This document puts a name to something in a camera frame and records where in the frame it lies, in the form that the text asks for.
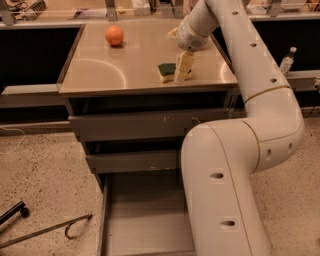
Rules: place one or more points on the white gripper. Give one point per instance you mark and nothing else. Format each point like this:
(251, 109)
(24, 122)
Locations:
(187, 37)

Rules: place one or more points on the green and yellow sponge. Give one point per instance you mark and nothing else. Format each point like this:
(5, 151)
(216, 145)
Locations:
(170, 72)

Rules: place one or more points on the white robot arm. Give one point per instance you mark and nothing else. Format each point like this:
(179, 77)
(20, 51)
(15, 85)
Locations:
(218, 157)

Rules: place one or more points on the grey top drawer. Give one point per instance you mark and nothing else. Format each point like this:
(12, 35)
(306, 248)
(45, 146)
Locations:
(142, 125)

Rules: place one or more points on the grey metal drawer cabinet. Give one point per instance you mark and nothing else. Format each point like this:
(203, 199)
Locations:
(101, 79)

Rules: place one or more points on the grey middle drawer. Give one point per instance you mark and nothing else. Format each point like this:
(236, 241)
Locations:
(134, 161)

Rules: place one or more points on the grey open bottom drawer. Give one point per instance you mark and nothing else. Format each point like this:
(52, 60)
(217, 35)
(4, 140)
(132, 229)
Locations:
(144, 214)

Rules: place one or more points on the orange ball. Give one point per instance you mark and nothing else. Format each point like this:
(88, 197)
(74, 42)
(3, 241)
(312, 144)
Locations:
(114, 36)

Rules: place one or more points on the clear plastic water bottle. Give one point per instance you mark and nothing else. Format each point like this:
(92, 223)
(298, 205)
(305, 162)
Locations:
(288, 61)

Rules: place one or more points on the metal rod with hook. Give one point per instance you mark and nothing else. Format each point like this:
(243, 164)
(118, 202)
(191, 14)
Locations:
(65, 225)

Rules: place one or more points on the black chair leg with caster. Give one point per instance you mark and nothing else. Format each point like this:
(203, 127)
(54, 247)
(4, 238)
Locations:
(20, 208)

